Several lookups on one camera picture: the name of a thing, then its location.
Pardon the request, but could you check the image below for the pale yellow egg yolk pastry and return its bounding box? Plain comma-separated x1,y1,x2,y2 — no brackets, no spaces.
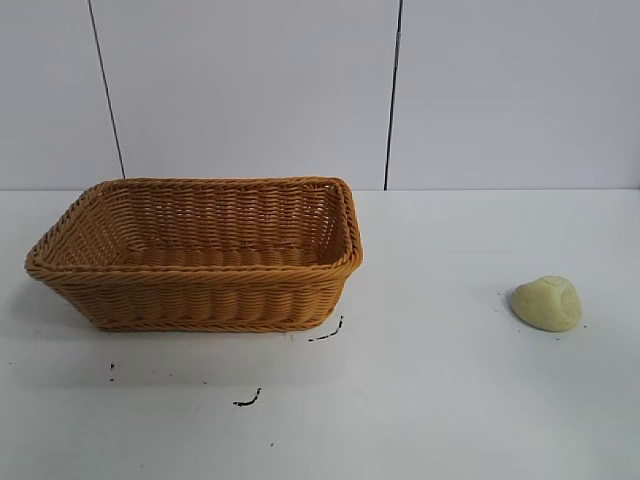
510,274,585,332

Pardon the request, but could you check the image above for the brown woven wicker basket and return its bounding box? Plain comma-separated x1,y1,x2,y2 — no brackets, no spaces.
25,175,365,334

